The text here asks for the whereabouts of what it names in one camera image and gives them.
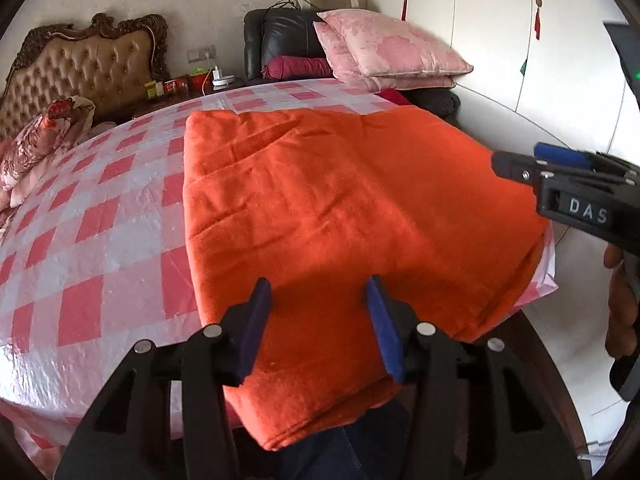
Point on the yellow green box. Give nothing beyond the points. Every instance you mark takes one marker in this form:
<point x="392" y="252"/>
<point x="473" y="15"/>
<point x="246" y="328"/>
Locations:
<point x="154" y="89"/>

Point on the tufted leather headboard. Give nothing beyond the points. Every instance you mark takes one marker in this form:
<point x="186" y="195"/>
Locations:
<point x="90" y="65"/>

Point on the orange pants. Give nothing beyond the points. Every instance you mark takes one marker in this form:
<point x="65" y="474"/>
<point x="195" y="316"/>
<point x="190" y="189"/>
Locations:
<point x="325" y="200"/>

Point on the red floral pillow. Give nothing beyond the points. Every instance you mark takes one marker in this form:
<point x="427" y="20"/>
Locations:
<point x="45" y="135"/>

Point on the white wardrobe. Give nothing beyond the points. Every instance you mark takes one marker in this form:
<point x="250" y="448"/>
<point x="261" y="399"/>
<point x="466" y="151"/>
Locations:
<point x="490" y="20"/>

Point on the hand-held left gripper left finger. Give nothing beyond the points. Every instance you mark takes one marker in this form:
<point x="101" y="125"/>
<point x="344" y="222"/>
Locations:
<point x="252" y="320"/>

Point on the red boxes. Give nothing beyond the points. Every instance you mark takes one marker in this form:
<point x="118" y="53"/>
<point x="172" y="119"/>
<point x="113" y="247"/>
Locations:
<point x="185" y="83"/>

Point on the dark wooden nightstand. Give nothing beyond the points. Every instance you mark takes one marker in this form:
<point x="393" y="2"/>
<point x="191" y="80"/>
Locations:
<point x="150" y="105"/>

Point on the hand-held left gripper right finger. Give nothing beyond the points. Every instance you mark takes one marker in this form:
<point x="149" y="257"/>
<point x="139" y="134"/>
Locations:
<point x="382" y="325"/>

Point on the pink checked tablecloth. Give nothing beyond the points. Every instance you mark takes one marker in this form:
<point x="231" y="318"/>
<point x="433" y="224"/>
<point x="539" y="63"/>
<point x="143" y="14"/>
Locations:
<point x="100" y="220"/>

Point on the person's leg in jeans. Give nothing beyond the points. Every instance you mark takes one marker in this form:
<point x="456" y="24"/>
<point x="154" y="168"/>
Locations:
<point x="370" y="445"/>

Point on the magenta bolster cushion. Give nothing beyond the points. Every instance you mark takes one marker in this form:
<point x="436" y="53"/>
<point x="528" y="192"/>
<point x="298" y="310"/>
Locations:
<point x="297" y="67"/>

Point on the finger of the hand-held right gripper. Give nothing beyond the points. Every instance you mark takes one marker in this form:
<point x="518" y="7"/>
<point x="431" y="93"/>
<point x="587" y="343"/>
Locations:
<point x="560" y="154"/>
<point x="515" y="167"/>

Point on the white charging stand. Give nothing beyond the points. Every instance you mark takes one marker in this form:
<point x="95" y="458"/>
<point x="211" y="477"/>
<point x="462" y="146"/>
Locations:
<point x="222" y="79"/>

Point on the person's right hand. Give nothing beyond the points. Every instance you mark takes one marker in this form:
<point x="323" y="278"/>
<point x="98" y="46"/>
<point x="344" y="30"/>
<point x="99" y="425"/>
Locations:
<point x="617" y="320"/>

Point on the wall socket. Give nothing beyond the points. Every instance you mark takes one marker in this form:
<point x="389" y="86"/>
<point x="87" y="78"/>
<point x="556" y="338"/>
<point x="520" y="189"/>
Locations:
<point x="201" y="53"/>

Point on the red beaded tassel ornament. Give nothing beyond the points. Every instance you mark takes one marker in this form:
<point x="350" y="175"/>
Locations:
<point x="538" y="15"/>

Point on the pink floral pillow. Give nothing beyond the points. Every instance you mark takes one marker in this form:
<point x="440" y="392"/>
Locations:
<point x="30" y="187"/>

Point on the pink satin cushion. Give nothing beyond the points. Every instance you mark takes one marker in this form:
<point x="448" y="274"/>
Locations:
<point x="395" y="45"/>
<point x="345" y="62"/>

